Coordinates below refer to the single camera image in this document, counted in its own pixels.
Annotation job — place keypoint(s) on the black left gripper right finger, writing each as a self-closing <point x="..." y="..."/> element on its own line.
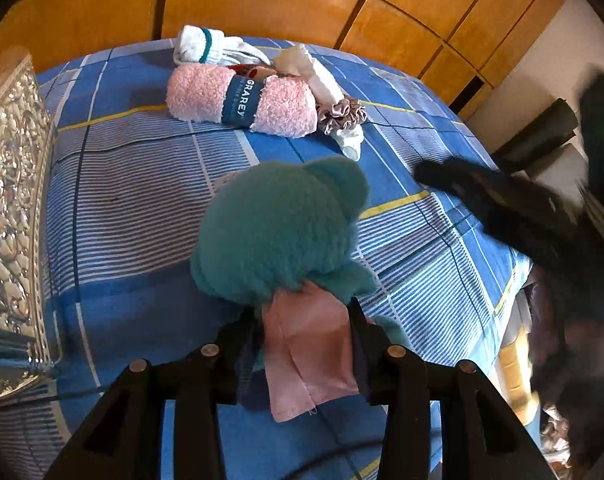
<point x="481" y="437"/>

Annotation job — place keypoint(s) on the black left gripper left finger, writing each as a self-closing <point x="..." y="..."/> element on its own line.
<point x="121" y="437"/>

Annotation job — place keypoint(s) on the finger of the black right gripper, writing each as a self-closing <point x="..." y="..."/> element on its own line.
<point x="517" y="212"/>
<point x="550" y="130"/>

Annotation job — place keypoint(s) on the teal plush toy pink dress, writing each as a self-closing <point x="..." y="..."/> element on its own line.
<point x="280" y="238"/>

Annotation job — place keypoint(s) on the pink towel with label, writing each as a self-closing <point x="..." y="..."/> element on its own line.
<point x="274" y="104"/>

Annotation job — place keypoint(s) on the white sock with teal stripe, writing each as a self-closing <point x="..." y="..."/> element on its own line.
<point x="211" y="46"/>

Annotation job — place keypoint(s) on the red snowman christmas sock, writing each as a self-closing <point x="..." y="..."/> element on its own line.
<point x="256" y="72"/>

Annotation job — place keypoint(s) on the wooden wardrobe panelling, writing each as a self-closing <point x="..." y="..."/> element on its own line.
<point x="461" y="49"/>

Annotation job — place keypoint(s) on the blue plaid bed sheet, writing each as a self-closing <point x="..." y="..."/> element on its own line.
<point x="129" y="187"/>

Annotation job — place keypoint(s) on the ornate gold tissue box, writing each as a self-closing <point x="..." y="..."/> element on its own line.
<point x="28" y="348"/>

